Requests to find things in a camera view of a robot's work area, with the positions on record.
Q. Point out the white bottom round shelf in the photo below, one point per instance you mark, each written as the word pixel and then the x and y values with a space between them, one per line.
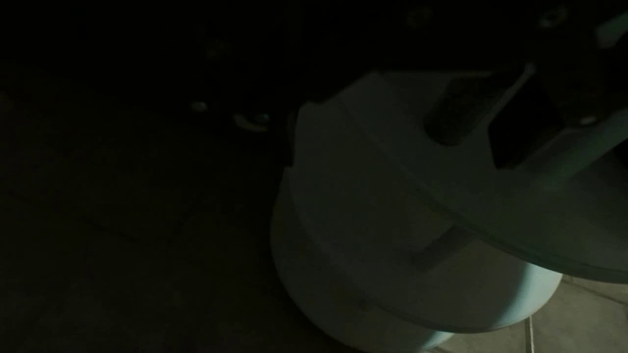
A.
pixel 331 301

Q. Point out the white top round shelf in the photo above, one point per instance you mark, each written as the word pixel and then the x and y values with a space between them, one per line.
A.
pixel 564 207

